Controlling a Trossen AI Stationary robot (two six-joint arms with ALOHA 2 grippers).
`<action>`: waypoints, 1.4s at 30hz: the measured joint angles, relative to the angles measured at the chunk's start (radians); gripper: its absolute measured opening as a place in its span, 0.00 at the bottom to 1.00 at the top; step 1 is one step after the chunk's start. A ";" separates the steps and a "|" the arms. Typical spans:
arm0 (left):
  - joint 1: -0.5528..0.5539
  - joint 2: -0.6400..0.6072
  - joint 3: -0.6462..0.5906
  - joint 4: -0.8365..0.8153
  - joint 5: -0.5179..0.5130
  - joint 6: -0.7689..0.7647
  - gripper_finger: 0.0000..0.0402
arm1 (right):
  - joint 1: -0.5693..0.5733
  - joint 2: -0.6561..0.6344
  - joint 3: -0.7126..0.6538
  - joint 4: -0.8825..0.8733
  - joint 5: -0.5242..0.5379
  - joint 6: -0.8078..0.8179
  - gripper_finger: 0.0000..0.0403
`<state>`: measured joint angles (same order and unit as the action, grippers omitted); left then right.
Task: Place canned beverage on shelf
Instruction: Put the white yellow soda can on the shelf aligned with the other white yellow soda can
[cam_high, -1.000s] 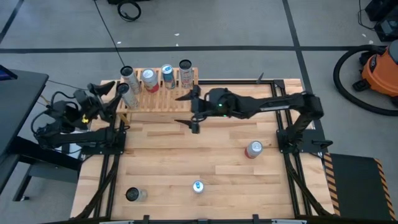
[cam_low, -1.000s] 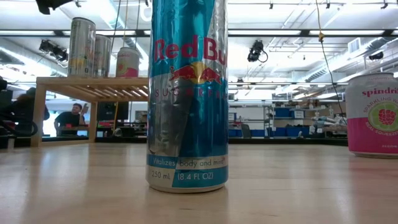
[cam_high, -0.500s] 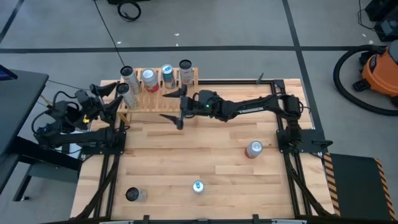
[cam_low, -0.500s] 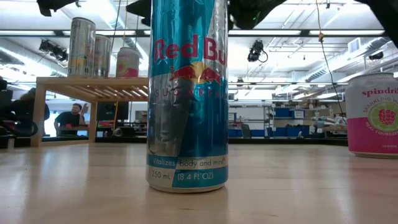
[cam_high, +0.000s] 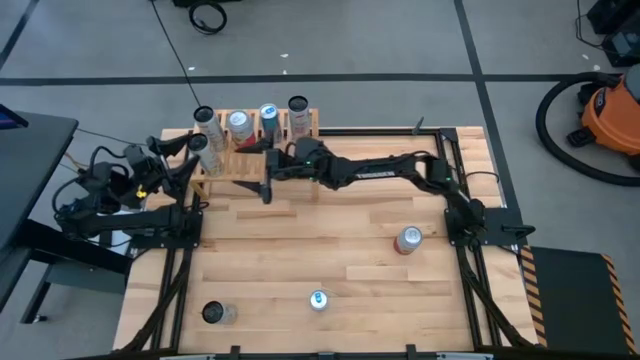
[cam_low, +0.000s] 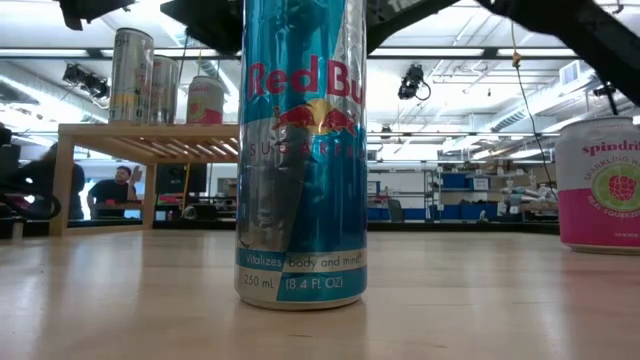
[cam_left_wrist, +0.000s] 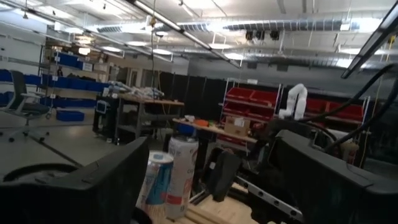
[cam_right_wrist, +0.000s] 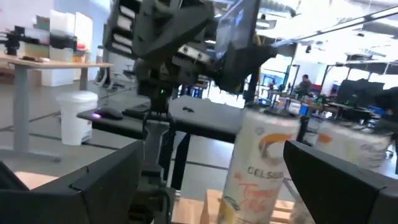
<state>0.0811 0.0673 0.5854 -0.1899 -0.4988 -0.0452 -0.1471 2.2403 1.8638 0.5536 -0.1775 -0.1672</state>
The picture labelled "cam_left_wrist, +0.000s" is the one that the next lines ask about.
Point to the cardboard box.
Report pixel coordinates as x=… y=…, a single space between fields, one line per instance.
x=236 y=127

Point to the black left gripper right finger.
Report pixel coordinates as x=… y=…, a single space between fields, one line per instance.
x=335 y=199

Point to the blue storage bin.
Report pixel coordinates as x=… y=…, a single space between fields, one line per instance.
x=186 y=129
x=70 y=115

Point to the black partition curtain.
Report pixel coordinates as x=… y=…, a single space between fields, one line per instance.
x=199 y=96

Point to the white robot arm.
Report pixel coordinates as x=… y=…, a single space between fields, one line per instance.
x=298 y=99

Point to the wooden workbench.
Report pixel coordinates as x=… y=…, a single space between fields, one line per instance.
x=217 y=130

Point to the red bin storage rack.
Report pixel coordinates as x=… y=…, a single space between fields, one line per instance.
x=248 y=96
x=342 y=110

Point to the white Celsius Peach Vibe can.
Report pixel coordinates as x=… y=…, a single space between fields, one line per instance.
x=183 y=174

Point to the black equipment cart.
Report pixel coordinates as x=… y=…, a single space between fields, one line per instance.
x=107 y=124

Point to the grey office chair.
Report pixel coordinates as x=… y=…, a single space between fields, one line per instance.
x=18 y=90

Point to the black overhead light beam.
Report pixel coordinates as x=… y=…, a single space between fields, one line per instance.
x=373 y=43
x=186 y=32

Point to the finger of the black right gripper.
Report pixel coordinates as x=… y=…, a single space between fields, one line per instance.
x=225 y=174

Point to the wooden slatted shelf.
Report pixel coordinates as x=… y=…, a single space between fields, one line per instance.
x=217 y=211

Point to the blue bin storage rack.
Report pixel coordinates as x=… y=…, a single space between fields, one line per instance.
x=71 y=84

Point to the black ceiling spotlight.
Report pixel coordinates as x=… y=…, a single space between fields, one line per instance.
x=260 y=35
x=249 y=35
x=274 y=35

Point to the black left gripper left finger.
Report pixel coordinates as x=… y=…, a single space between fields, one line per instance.
x=77 y=202

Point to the cluttered workbench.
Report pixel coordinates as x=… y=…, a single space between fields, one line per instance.
x=155 y=102

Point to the orange object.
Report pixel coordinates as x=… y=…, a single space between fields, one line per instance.
x=202 y=123

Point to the blue silver Red Bull can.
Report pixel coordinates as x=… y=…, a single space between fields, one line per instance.
x=158 y=186

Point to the white framed tablet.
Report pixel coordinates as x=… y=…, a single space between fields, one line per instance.
x=101 y=107

